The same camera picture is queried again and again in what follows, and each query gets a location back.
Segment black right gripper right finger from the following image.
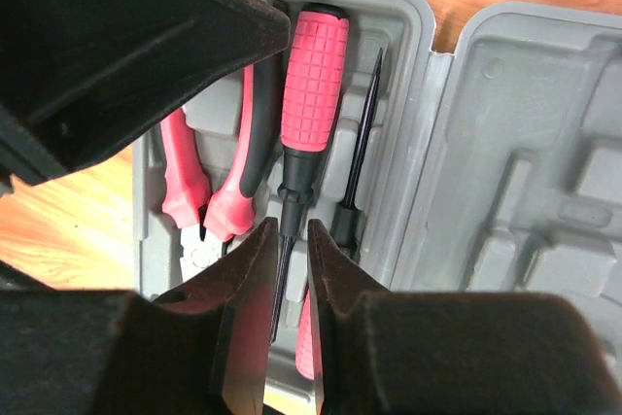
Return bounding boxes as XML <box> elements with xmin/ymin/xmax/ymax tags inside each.
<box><xmin>308</xmin><ymin>220</ymin><xmax>621</xmax><ymax>414</ymax></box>

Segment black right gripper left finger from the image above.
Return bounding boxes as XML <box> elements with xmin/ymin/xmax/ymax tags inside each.
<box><xmin>1</xmin><ymin>218</ymin><xmax>278</xmax><ymax>414</ymax></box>

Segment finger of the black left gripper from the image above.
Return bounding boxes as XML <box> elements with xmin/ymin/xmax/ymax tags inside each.
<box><xmin>1</xmin><ymin>0</ymin><xmax>291</xmax><ymax>186</ymax></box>

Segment pink handled pliers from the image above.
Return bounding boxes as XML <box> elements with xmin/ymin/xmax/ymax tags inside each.
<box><xmin>160</xmin><ymin>57</ymin><xmax>283</xmax><ymax>280</ymax></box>

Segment pink black screwdriver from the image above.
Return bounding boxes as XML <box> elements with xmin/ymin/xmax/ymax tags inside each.
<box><xmin>270</xmin><ymin>3</ymin><xmax>349</xmax><ymax>341</ymax></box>
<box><xmin>294</xmin><ymin>48</ymin><xmax>384</xmax><ymax>380</ymax></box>

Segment grey plastic tool case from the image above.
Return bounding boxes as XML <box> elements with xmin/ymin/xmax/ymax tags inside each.
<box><xmin>133</xmin><ymin>0</ymin><xmax>621</xmax><ymax>414</ymax></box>

